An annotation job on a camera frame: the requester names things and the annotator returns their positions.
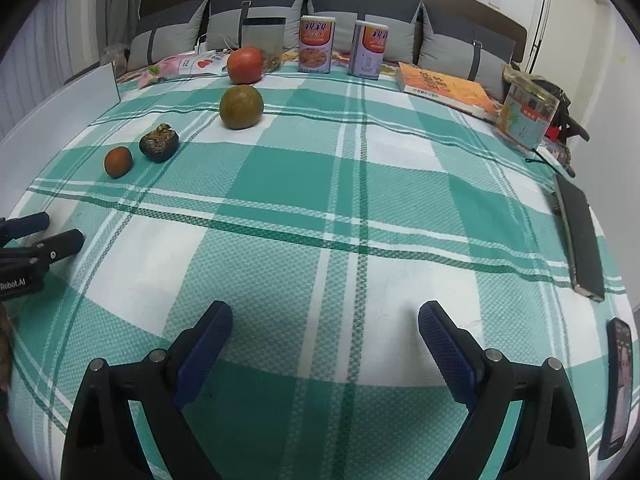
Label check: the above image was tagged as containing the black cable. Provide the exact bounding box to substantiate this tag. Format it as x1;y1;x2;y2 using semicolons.
524;147;576;178

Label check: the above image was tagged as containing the dark wooden armrest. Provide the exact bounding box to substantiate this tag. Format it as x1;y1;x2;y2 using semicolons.
557;105;591;143

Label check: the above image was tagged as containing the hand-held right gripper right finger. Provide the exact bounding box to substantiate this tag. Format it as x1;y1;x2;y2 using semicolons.
418;301;591;480

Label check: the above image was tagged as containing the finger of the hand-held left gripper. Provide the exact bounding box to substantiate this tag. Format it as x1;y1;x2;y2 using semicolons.
0;229;85;275
0;211;51;241

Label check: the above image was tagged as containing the orange book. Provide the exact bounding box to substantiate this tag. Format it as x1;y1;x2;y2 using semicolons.
396;61;502;123

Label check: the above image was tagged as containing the white cardboard box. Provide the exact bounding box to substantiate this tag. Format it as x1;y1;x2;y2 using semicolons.
0;62;121;146

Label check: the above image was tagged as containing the green orange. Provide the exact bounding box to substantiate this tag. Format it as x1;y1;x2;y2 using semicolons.
219;84;265;130

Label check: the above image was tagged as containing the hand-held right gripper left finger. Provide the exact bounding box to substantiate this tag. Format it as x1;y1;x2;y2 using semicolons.
61;301;234;480

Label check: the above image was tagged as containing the clear labelled plastic jar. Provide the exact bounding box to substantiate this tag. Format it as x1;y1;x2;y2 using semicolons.
496;72;560;152

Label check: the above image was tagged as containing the grey curtain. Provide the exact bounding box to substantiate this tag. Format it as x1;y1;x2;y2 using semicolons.
0;0;143;111

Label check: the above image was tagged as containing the grey pillow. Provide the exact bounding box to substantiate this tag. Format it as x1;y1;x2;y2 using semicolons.
305;0;425;56
127;0;211;72
417;2;517;86
206;0;307;53

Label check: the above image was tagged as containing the dark smartphone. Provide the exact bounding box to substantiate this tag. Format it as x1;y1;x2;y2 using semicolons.
552;174;607;303

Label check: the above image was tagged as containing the purple labelled food can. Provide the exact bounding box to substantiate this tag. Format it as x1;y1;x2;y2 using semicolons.
348;20;390;79
298;15;335;74

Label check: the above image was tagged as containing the white door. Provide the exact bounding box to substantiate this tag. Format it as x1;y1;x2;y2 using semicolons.
525;0;616;91

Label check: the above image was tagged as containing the green checkered tablecloth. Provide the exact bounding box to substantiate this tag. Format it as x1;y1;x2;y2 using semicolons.
0;67;628;480

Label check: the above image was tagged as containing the dark mangosteen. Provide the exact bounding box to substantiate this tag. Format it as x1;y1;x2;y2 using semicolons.
138;123;181;164

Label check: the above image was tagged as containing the small orange tangerine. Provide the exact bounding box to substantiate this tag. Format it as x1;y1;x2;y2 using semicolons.
104;146;134;178

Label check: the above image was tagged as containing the red tomato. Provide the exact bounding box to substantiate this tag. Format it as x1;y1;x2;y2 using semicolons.
226;46;264;85

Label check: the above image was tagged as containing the smartphone with lit screen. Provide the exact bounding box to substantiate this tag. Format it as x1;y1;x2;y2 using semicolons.
597;317;635;461

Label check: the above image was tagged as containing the clear bag of snacks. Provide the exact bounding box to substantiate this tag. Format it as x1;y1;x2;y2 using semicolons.
100;45;130;78

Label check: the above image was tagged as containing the pink white snack packet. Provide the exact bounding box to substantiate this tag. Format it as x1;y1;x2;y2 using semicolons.
137;50;236;89

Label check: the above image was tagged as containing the black bag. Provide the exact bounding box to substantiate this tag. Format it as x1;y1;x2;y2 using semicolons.
502;62;571;111

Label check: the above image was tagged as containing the clear jar dark lid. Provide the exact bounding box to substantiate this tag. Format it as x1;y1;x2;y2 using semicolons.
241;16;287;73

